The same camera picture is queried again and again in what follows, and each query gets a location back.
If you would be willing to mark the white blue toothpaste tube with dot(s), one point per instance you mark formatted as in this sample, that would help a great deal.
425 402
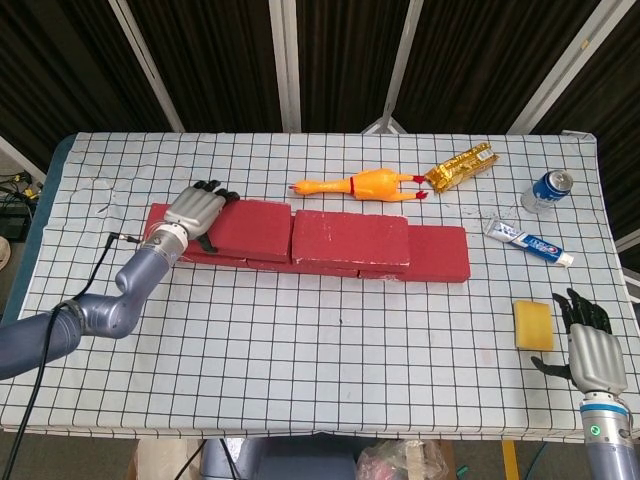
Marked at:
525 242

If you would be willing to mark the gold foil snack packet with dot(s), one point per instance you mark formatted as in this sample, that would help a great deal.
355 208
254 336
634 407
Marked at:
460 167

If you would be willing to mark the white metal frame post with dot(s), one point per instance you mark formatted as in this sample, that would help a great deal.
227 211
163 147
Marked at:
150 65
286 60
400 65
22 157
555 70

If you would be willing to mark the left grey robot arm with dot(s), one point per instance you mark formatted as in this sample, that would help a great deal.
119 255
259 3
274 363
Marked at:
105 315

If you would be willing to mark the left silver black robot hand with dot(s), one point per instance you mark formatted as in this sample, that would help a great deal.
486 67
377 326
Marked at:
195 212

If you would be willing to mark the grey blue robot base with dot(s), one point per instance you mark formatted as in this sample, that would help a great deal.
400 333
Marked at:
280 460

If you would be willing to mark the red brick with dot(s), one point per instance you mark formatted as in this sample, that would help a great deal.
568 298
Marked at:
255 230
440 255
156 220
300 267
350 235

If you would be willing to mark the yellow sponge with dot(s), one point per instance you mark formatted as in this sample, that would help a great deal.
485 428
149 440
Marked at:
534 327

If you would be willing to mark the white black checkered tablecloth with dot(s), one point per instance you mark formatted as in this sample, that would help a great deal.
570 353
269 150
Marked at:
320 375

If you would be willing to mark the yellow rubber chicken toy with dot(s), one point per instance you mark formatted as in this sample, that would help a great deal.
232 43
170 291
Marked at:
375 182

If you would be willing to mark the clear plastic bag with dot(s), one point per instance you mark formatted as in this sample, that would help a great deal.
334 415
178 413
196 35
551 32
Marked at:
400 462

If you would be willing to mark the blue soda can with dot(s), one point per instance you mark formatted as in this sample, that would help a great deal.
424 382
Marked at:
545 192

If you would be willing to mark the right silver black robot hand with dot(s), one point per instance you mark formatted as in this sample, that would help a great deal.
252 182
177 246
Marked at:
597 360

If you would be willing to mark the yellow table leg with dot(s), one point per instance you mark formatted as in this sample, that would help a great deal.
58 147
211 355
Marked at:
510 462

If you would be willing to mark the dark brown curtain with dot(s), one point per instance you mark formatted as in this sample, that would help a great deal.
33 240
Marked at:
225 55

